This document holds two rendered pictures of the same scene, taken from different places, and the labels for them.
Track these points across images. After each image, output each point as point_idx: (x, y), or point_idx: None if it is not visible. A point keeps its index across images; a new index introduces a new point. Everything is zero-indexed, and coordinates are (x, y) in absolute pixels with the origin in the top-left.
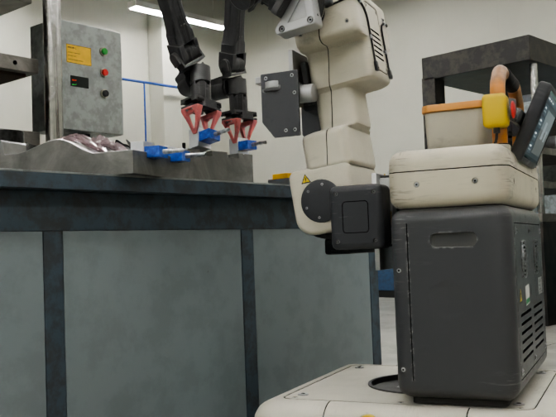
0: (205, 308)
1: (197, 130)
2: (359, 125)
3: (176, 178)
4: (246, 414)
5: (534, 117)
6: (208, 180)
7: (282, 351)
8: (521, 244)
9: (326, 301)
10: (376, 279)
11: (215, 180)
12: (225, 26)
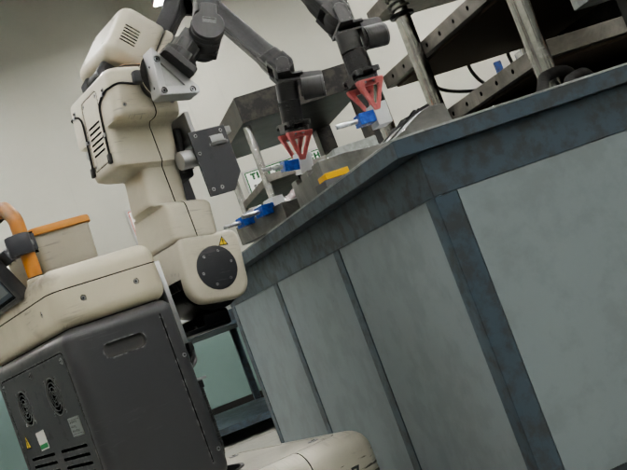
0: (345, 336)
1: (292, 158)
2: (139, 215)
3: (270, 230)
4: (406, 449)
5: None
6: (280, 224)
7: (407, 386)
8: (17, 397)
9: (422, 325)
10: (464, 284)
11: (282, 222)
12: None
